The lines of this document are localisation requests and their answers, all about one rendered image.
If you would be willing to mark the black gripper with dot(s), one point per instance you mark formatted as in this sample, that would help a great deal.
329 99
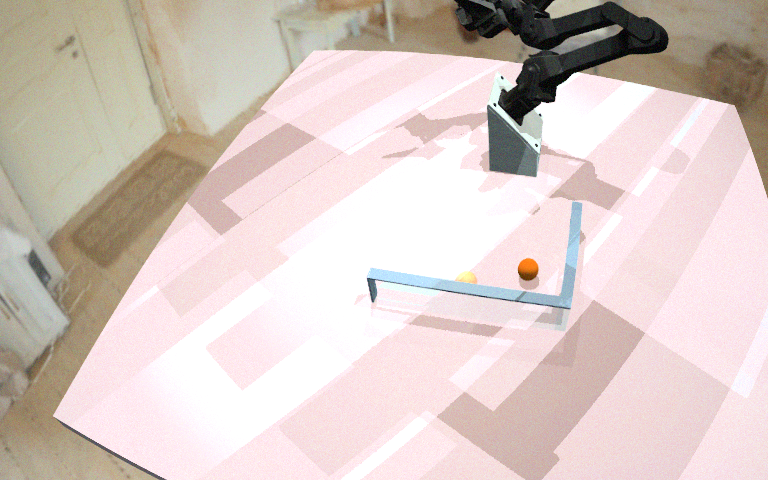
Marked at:
490 16

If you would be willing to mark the pale yellow translucent ball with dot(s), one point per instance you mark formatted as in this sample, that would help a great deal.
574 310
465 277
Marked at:
466 276

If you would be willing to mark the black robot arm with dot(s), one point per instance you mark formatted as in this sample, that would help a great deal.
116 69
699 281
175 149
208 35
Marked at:
543 72

